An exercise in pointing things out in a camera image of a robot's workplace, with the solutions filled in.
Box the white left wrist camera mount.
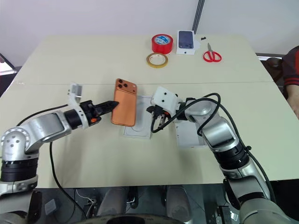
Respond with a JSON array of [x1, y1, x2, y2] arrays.
[[67, 82, 90, 129]]

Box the grey furniture edge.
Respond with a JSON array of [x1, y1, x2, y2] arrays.
[[0, 53, 19, 76]]

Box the yellow tape roll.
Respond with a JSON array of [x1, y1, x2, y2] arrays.
[[146, 52, 169, 69]]

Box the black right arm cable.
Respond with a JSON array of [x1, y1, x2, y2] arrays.
[[150, 92, 278, 204]]

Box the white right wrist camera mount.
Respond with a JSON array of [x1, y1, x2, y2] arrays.
[[150, 86, 183, 117]]

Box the white phone box lid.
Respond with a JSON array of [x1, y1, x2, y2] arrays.
[[176, 121, 208, 149]]

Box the white phone box base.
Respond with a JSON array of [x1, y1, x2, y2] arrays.
[[122, 95, 153, 140]]

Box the white box with phone print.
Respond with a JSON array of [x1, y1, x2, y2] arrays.
[[176, 30, 197, 56]]

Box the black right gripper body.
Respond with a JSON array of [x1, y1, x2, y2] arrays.
[[154, 105, 175, 121]]

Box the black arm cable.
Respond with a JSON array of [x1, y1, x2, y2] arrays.
[[16, 104, 89, 219], [150, 92, 278, 204]]

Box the red tape roll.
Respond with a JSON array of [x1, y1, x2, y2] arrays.
[[151, 34, 174, 55]]

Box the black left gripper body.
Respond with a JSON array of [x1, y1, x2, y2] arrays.
[[80, 100, 102, 126]]

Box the dark brown chair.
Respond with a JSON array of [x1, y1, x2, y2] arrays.
[[256, 53, 285, 83]]

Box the orange smartphone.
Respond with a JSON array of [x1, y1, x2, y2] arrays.
[[110, 78, 138, 127]]

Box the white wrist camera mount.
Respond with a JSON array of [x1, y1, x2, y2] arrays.
[[67, 82, 90, 129], [150, 86, 183, 117]]

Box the white floor wires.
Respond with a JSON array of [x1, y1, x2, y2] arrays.
[[75, 188, 98, 217]]

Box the grey rounded robot leg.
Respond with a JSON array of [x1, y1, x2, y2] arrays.
[[96, 186, 128, 217], [164, 185, 193, 224]]

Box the red-handled scissors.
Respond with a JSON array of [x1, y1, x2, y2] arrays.
[[202, 42, 222, 63]]

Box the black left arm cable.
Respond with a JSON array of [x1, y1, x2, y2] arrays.
[[16, 104, 89, 219]]

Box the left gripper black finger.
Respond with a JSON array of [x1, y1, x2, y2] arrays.
[[99, 106, 116, 117], [97, 100, 120, 111]]

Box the black wall strip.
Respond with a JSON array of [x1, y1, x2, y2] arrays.
[[192, 0, 206, 32]]

